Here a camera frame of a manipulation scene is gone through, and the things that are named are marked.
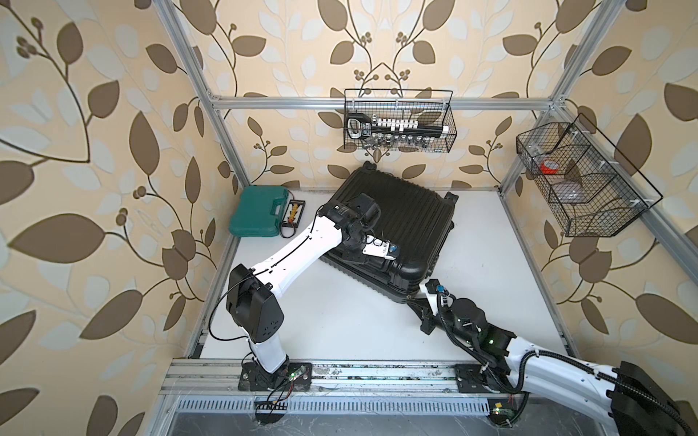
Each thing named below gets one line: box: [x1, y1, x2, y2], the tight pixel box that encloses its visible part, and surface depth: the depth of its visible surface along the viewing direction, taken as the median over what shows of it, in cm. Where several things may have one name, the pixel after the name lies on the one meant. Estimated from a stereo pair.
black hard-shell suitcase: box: [319, 161, 459, 304], surface depth 81 cm
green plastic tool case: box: [229, 185, 290, 238], surface depth 111 cm
